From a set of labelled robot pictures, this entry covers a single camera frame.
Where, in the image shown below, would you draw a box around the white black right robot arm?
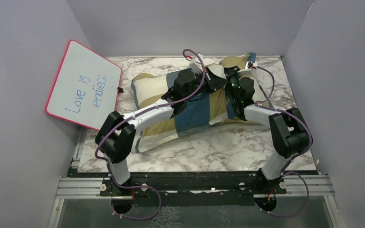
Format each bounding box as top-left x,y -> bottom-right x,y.
224,66 -> 313,193

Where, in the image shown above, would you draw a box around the aluminium frame rail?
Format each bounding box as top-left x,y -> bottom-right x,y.
48,130 -> 345,228

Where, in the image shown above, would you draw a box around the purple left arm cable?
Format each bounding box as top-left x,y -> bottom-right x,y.
94,48 -> 207,220

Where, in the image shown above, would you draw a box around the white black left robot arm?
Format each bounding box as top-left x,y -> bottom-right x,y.
95,64 -> 228,195

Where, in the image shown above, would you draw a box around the pink framed whiteboard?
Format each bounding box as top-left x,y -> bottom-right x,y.
45,40 -> 123,130

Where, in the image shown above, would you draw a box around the blue beige checked pillowcase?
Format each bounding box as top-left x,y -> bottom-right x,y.
130,52 -> 273,154

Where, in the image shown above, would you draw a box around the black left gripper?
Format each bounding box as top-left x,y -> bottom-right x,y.
184,66 -> 229,101

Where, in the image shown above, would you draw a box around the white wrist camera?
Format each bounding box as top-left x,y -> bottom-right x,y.
189,52 -> 204,77
238,61 -> 258,77

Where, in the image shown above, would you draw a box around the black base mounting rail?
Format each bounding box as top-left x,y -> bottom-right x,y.
57,170 -> 287,209

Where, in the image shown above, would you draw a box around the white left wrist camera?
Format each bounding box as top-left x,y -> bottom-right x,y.
189,52 -> 204,77

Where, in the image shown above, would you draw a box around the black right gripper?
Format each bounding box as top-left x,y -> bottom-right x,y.
212,66 -> 241,104

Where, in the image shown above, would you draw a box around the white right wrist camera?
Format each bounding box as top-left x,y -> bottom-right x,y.
238,61 -> 258,77

